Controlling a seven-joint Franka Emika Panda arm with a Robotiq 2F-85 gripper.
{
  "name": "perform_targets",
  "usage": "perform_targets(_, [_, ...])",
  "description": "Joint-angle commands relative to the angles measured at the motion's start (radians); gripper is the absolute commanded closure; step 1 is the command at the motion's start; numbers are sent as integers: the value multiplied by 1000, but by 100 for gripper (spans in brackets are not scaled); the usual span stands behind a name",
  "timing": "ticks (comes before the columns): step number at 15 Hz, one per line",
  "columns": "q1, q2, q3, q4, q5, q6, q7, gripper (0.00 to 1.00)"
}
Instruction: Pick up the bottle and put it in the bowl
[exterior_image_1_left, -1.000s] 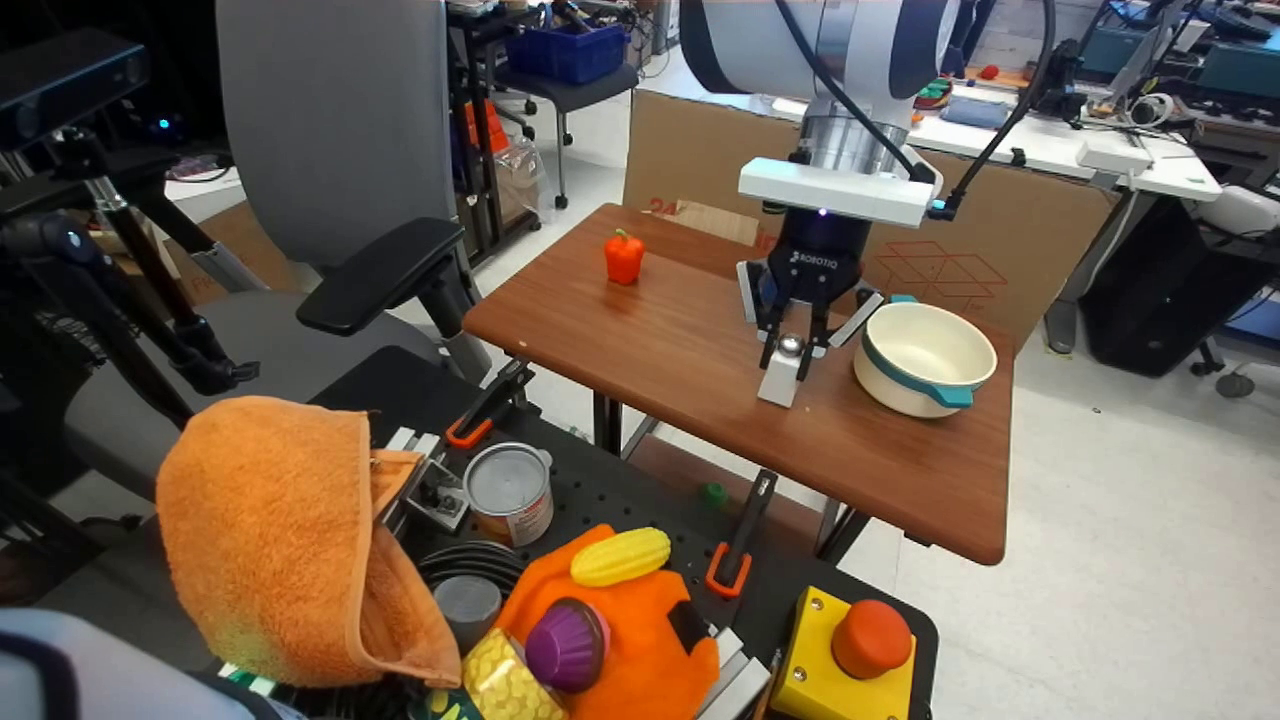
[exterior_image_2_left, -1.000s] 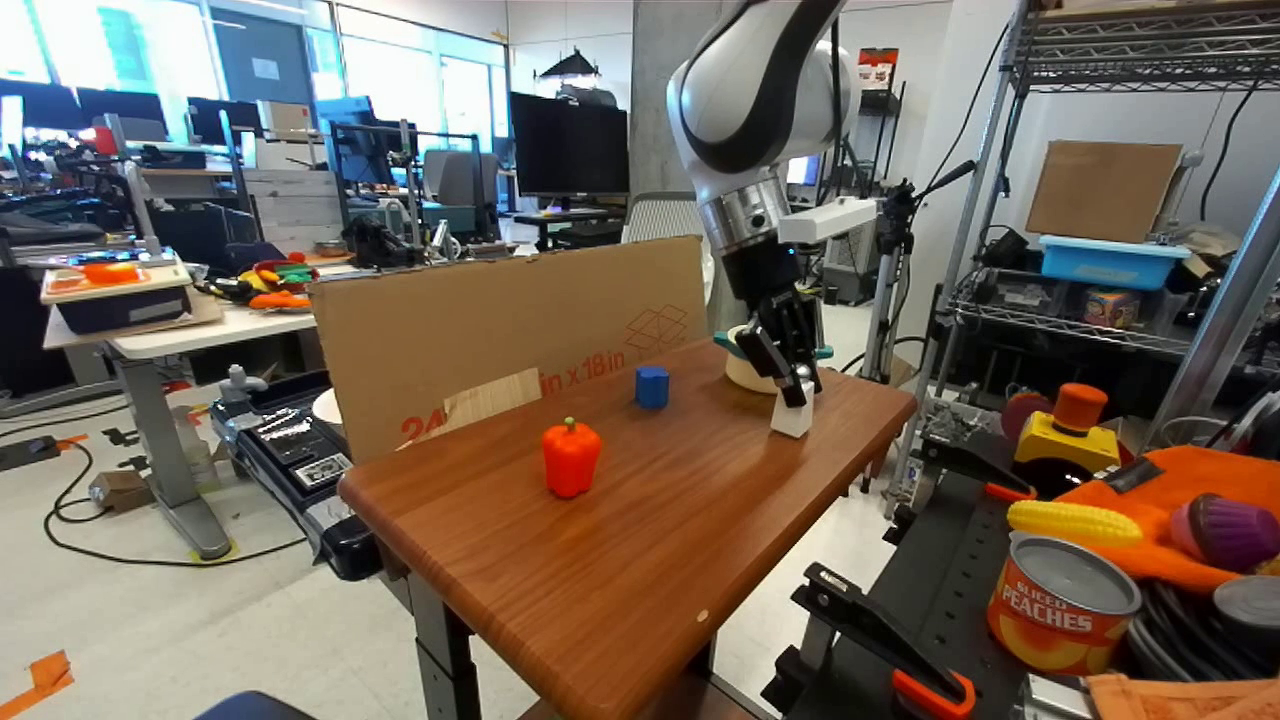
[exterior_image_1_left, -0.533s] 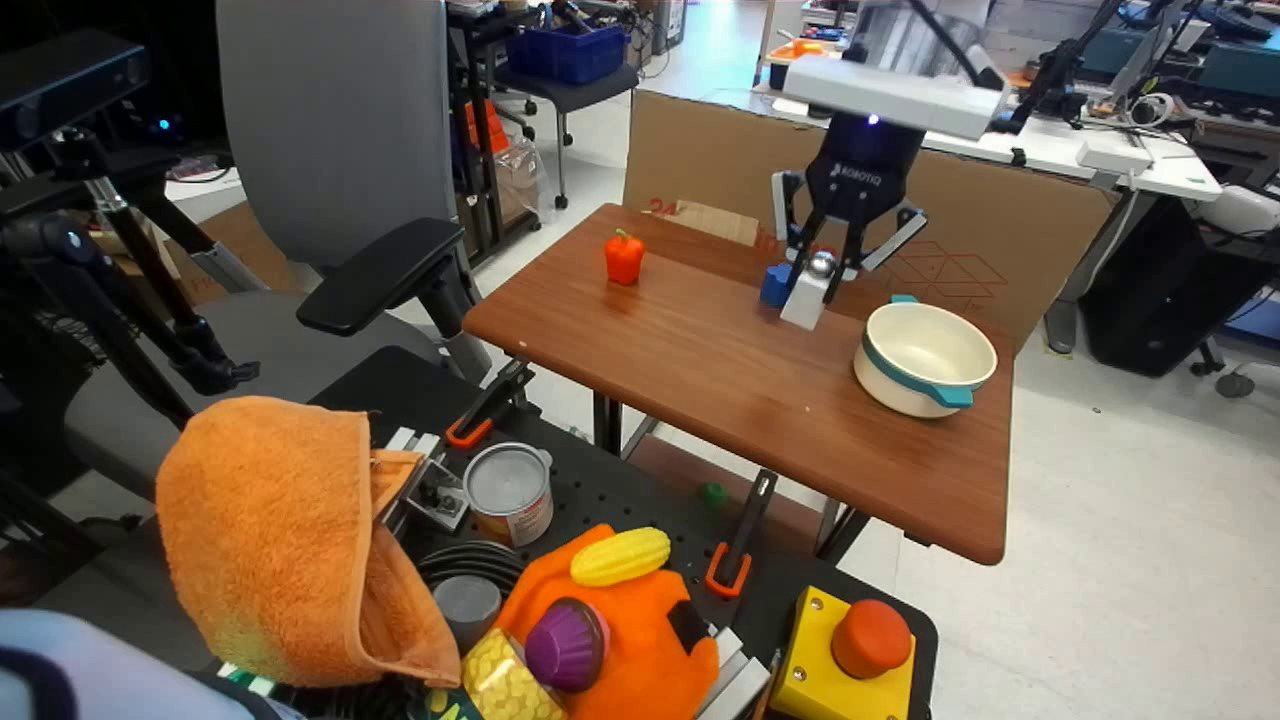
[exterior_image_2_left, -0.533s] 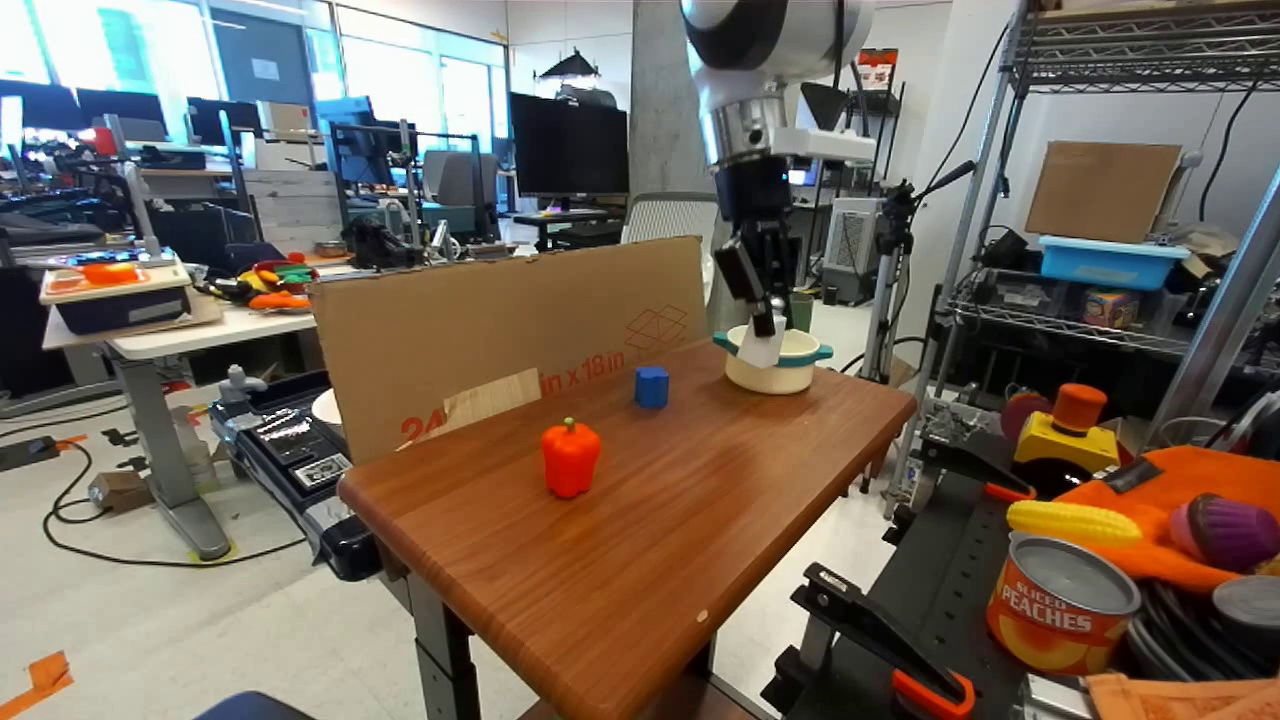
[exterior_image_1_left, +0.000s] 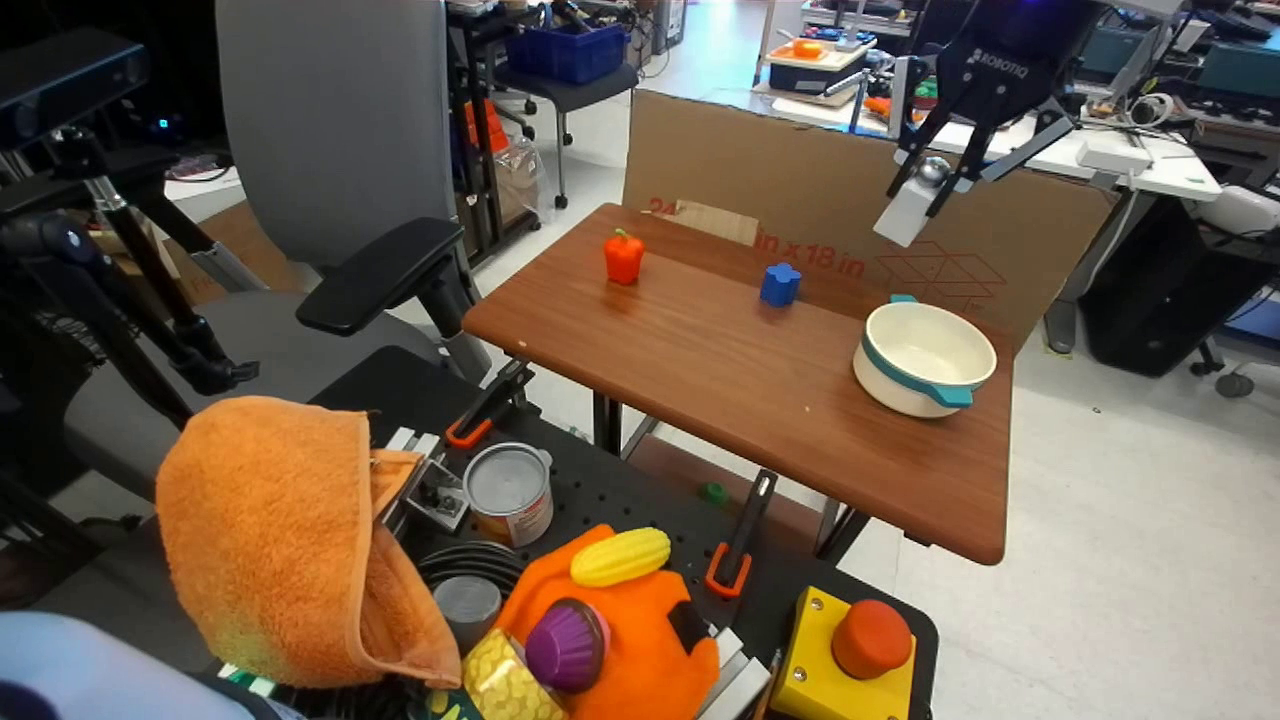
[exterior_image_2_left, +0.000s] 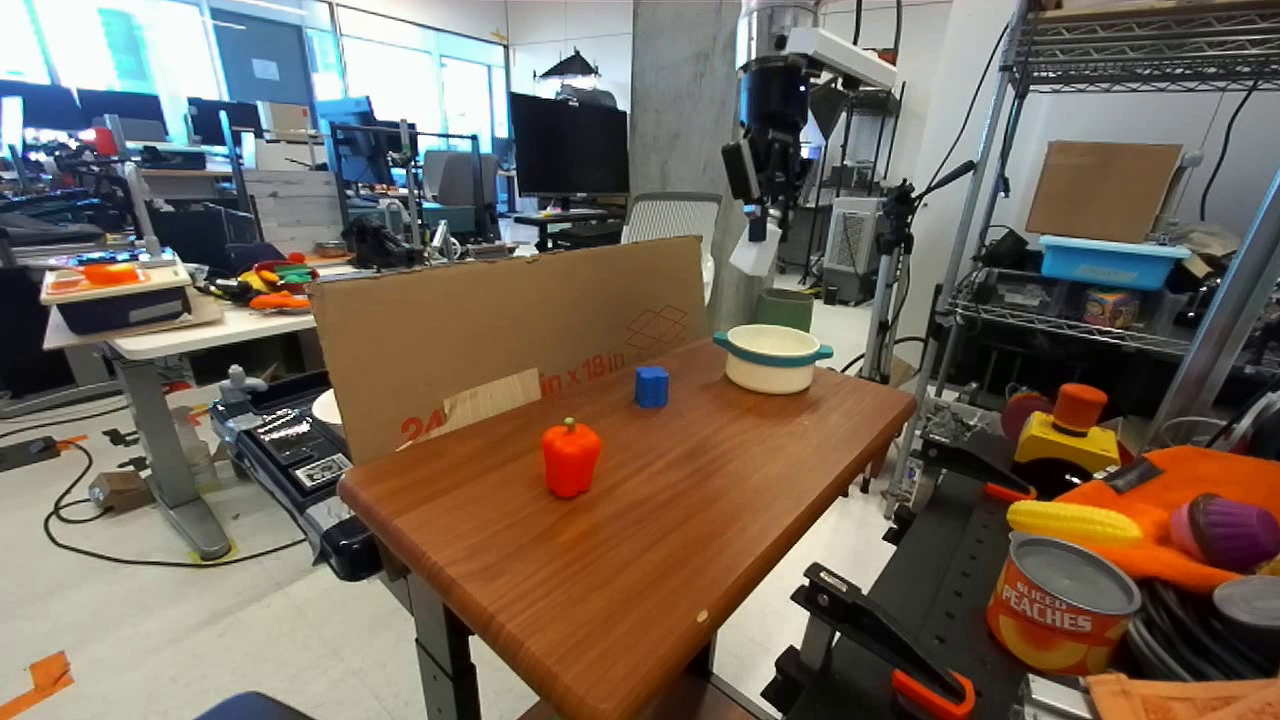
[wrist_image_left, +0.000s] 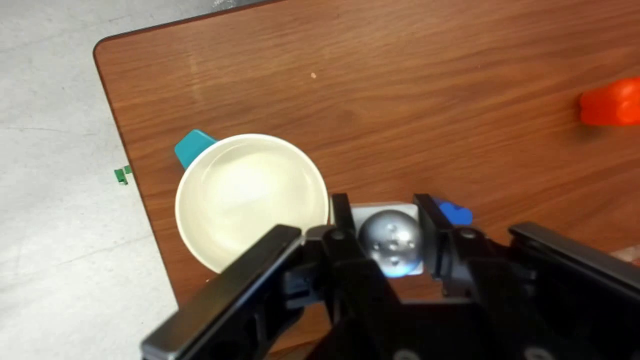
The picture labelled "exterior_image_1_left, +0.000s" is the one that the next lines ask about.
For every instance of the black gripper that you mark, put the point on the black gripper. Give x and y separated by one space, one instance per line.
1002 83

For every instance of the white bowl teal rim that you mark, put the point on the white bowl teal rim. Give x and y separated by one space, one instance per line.
920 352

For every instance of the white desk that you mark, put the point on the white desk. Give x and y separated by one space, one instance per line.
1133 154

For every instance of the brown cardboard sheet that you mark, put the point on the brown cardboard sheet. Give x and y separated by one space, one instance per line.
744 173

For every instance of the blue toy cube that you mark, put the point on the blue toy cube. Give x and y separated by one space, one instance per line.
782 287

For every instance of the orange toy bell pepper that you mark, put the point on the orange toy bell pepper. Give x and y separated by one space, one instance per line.
621 258

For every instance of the blue storage bin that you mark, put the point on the blue storage bin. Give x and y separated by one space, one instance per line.
570 50

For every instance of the orange black clamp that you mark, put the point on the orange black clamp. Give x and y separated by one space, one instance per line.
739 543
485 404

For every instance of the yellow box red button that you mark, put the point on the yellow box red button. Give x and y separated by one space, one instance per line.
841 662

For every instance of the yellow toy corn cob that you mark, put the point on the yellow toy corn cob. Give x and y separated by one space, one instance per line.
621 557

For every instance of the silver tin can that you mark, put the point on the silver tin can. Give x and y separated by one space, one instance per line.
511 488

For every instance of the purple toy cupcake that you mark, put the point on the purple toy cupcake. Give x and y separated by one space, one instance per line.
565 644

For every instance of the grey office chair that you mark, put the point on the grey office chair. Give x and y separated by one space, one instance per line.
335 147

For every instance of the grey cup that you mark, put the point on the grey cup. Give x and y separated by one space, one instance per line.
465 604

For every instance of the yellow mesh bag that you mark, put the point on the yellow mesh bag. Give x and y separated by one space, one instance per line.
505 680

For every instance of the orange towel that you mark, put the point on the orange towel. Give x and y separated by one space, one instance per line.
281 534

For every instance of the pale blue container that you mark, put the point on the pale blue container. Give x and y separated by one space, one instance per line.
93 673

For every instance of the aluminium bracket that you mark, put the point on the aluminium bracket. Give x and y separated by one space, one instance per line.
427 485

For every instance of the black camera on tripod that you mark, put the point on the black camera on tripod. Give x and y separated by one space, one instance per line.
65 94

